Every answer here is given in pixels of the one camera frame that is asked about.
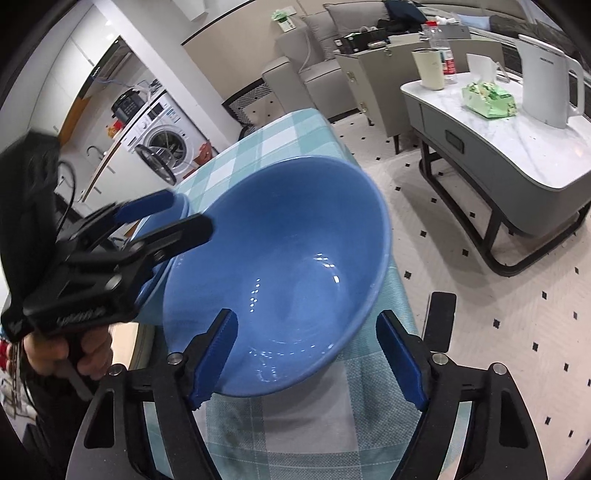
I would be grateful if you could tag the green tissue pack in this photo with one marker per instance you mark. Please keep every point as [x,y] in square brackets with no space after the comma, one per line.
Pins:
[489,100]

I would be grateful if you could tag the black smartphone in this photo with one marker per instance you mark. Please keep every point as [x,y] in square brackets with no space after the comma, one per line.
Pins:
[439,324]

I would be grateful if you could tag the cream tumbler cup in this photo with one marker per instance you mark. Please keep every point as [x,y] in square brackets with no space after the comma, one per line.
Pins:
[430,68]

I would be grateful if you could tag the small blue bowl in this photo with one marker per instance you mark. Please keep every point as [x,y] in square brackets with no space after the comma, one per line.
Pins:
[179,209]

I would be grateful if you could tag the black pressure cooker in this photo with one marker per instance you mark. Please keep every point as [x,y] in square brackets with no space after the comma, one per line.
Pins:
[127,105]

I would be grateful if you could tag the teal plaid tablecloth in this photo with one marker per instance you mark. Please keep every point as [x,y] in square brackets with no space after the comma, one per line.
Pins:
[347,421]

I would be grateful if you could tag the black white patterned rug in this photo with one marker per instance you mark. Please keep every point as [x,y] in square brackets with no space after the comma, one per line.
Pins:
[248,106]

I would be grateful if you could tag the person's left hand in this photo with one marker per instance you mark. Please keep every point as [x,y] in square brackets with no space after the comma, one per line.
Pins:
[44,354]

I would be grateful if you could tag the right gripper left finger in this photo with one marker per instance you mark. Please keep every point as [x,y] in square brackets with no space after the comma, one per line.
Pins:
[113,442]

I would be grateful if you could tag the grey side cabinet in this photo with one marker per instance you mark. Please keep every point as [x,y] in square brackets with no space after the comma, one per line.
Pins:
[375,78]

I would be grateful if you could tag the white coffee table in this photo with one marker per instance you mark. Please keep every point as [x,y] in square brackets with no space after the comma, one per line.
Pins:
[535,178]

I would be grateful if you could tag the white washing machine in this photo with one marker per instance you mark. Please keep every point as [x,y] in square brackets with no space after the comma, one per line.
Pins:
[164,138]

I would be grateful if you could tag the grey sofa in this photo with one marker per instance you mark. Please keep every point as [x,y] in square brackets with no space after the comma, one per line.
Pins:
[307,74]

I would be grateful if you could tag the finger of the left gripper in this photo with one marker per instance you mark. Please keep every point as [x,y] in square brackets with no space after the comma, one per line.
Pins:
[117,214]
[172,240]

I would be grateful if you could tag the clear plastic bottle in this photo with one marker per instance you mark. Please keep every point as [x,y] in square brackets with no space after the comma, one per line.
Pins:
[440,42]

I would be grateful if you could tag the kitchen faucet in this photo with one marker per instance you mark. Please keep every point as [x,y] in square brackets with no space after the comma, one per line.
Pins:
[92,149]

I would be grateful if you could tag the large blue bowl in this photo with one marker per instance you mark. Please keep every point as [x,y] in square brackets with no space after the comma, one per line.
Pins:
[299,252]

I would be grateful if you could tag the white electric kettle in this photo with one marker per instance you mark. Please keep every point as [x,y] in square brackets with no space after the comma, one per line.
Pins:
[553,82]

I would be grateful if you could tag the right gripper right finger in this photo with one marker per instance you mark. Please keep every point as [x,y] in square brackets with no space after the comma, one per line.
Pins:
[501,441]

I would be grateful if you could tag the white kitchen cabinets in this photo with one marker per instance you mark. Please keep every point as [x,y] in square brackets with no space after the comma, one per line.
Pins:
[118,181]

